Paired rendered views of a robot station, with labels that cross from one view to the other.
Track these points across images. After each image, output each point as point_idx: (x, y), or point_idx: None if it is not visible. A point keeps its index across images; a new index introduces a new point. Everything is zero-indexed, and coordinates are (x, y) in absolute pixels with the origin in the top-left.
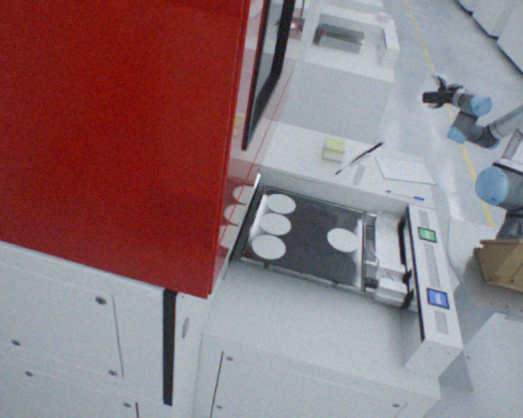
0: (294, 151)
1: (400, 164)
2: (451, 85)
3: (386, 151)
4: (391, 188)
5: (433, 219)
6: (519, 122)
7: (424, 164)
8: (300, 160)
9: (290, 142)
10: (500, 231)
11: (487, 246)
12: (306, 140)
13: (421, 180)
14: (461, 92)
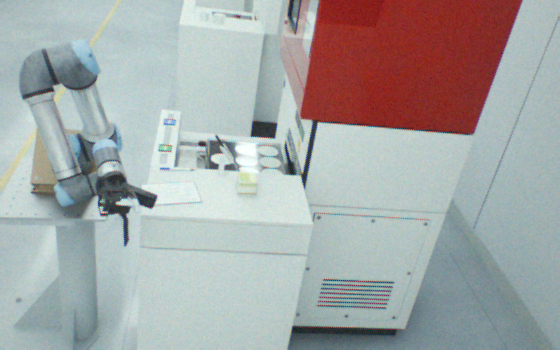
0: (280, 191)
1: (173, 198)
2: (113, 199)
3: (187, 212)
4: (188, 174)
5: (154, 159)
6: (101, 105)
7: (143, 206)
8: (271, 184)
9: (288, 200)
10: (90, 163)
11: None
12: (274, 206)
13: (155, 185)
14: (119, 165)
